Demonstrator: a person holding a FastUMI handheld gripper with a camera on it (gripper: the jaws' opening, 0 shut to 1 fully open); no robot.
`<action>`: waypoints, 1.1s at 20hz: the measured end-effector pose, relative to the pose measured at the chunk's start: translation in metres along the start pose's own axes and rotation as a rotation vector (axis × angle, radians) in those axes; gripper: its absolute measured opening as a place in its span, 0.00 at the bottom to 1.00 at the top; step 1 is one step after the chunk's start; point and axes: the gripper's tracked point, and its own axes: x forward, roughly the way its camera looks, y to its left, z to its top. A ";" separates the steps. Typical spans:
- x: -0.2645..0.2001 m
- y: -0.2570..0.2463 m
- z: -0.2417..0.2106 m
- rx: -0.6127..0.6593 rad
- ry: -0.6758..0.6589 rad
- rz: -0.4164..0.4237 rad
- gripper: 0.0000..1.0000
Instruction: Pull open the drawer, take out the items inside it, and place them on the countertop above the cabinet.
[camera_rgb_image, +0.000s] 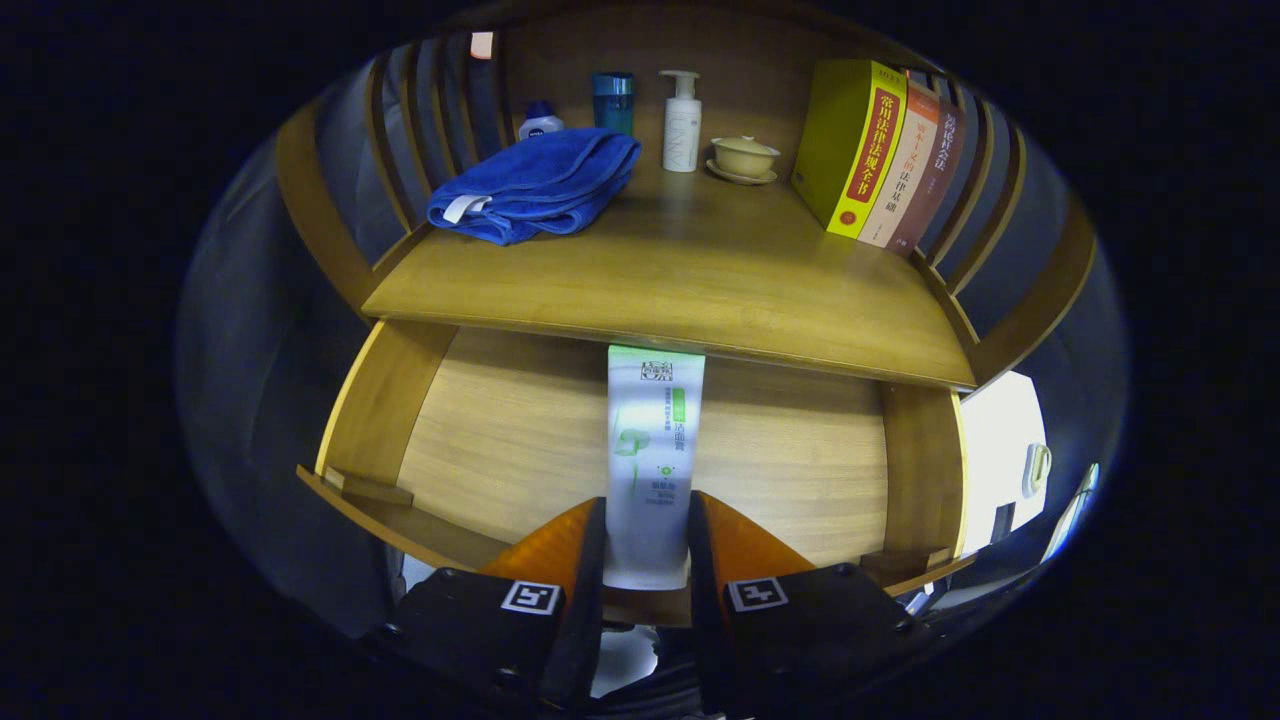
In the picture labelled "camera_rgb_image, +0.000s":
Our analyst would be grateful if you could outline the cream orange book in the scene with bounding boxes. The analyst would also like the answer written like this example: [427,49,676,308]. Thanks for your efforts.
[857,80,943,250]

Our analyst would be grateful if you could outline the wooden drawer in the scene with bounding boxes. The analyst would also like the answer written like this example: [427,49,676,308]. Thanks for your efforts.
[297,318,976,626]

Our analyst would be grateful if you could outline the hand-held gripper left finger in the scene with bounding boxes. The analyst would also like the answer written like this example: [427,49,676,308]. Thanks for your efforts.
[362,497,609,713]

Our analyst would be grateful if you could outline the wooden countertop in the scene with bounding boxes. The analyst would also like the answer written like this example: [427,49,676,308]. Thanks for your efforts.
[362,150,978,391]

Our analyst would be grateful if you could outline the white pump bottle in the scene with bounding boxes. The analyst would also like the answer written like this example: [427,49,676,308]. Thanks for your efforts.
[658,69,703,174]

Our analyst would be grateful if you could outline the blue folded towel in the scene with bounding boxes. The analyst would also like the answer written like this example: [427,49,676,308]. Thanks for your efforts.
[426,127,643,247]

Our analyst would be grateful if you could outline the white green cleanser tube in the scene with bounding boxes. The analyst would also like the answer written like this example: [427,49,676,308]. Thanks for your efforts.
[603,345,706,591]

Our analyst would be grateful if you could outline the brown book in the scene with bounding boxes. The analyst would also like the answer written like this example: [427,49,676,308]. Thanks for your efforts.
[885,98,969,258]

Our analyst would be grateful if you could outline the beige lidded teacup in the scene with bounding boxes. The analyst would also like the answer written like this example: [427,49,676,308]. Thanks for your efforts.
[706,135,782,187]

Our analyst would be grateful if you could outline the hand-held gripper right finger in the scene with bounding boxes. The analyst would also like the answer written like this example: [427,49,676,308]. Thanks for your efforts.
[687,490,926,716]

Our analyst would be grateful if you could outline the yellow book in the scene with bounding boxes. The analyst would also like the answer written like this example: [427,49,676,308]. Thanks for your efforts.
[792,58,909,240]

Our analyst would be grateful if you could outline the white side cabinet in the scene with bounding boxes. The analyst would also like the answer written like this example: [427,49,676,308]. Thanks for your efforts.
[958,370,1051,561]

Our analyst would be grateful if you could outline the black backdrop cloth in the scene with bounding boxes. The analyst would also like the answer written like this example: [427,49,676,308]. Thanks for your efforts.
[178,40,1131,641]

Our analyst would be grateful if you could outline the small white blue-capped bottle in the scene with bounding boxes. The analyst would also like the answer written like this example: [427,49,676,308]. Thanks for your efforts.
[517,100,566,141]

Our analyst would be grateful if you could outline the teal bottle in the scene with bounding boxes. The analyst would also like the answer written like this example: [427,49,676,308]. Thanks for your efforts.
[591,71,636,136]

